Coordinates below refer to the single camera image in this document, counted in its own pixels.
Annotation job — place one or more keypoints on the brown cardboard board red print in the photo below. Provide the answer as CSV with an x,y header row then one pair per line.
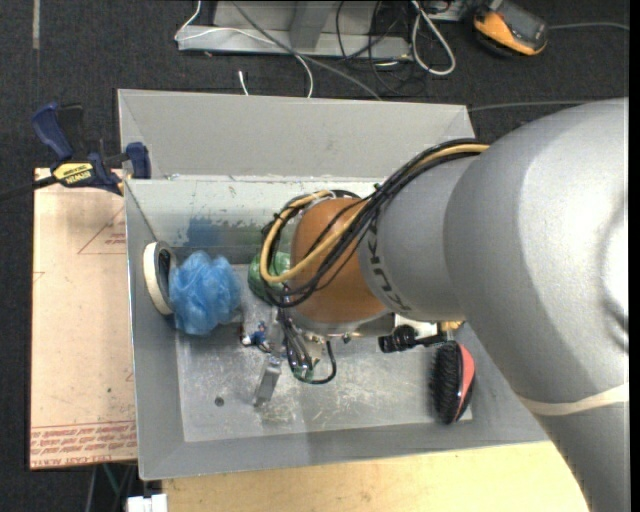
x,y
80,325

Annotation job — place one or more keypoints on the black and red hairbrush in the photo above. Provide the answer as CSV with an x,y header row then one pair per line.
x,y
447,385

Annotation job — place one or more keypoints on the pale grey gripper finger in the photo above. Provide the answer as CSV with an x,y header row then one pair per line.
x,y
267,382

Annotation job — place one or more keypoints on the white tape roll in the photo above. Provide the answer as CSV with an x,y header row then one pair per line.
x,y
151,280

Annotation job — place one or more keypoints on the small blue and white figure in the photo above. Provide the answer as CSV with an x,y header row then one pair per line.
x,y
256,337

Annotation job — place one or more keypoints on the blue mesh bath sponge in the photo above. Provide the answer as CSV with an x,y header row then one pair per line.
x,y
202,292

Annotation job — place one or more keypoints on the green soft toy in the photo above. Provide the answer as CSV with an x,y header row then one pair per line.
x,y
256,280

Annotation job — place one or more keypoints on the black cylinder on white bracket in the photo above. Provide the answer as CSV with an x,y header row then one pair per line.
x,y
396,339

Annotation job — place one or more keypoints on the grey metal bin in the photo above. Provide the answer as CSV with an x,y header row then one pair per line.
x,y
225,390

